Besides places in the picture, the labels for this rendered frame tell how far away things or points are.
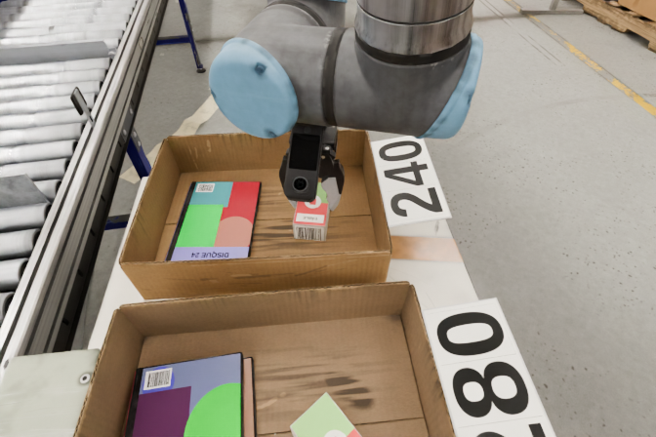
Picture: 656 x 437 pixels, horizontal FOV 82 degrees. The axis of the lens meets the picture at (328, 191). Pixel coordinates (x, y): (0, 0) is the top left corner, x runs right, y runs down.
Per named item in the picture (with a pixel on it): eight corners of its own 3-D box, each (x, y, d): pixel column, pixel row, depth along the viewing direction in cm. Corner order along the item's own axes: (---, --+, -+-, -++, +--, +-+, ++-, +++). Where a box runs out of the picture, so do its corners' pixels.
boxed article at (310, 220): (331, 199, 73) (331, 182, 69) (325, 243, 66) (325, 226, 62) (303, 197, 73) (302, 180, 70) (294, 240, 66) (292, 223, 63)
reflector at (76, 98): (95, 137, 90) (72, 97, 82) (91, 138, 90) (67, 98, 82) (100, 124, 94) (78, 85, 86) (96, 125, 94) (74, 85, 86)
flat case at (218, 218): (262, 186, 75) (261, 180, 74) (248, 269, 62) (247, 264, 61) (193, 186, 75) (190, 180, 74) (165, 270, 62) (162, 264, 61)
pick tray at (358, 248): (387, 288, 60) (394, 252, 53) (141, 301, 59) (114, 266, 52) (364, 166, 80) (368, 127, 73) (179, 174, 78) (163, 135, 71)
